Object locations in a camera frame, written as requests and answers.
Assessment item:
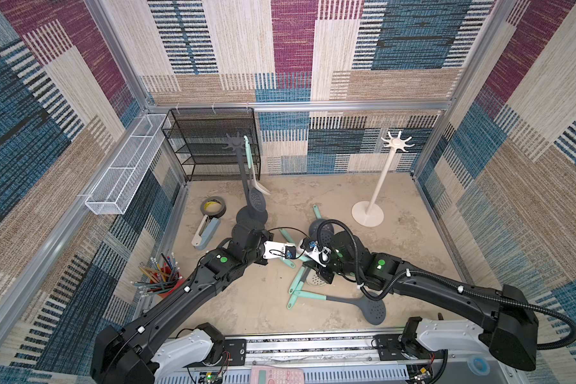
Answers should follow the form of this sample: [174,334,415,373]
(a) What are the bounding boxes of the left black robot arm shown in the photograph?
[91,225,300,383]

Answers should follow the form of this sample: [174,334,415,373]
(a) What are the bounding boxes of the white utensil rack stand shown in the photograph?
[351,130,414,227]

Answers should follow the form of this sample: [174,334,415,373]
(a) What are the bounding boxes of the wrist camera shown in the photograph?
[299,238,331,267]
[262,241,299,260]

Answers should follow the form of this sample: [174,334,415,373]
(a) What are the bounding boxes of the white skimmer mint handle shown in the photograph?
[243,135,270,195]

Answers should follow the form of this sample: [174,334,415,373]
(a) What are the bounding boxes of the red pencil cup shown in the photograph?
[131,253,184,299]

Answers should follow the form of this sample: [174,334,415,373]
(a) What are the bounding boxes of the grey skimmer middle back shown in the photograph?
[309,204,334,238]

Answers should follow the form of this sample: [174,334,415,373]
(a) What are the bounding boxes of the black mesh shelf rack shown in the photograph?
[163,108,262,182]

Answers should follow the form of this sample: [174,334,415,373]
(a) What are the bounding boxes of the grey skimmer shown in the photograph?
[309,204,334,238]
[294,291,387,326]

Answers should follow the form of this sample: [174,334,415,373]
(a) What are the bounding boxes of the grey duct tape roll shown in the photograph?
[200,196,227,218]

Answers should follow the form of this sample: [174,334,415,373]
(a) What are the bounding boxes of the grey skimmer front right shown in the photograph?
[294,291,387,326]

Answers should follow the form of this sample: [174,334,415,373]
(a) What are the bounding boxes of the white skimmer centre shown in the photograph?
[279,226,318,294]

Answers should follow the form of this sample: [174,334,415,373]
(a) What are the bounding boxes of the white wire wall basket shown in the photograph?
[85,115,166,215]

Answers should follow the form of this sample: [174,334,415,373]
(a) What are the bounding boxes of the pink calculator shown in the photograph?
[250,366,305,384]

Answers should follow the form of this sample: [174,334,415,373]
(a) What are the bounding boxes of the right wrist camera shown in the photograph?
[299,238,331,267]

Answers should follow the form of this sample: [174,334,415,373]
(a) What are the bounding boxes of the grey utensil rack stand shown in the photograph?
[226,134,268,226]

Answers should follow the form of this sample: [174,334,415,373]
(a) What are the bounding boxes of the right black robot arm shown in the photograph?
[303,231,539,371]

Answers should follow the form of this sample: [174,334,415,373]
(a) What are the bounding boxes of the grey skimmer mint handle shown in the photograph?
[243,135,267,213]

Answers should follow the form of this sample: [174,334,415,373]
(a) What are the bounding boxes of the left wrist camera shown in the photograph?
[262,241,299,260]

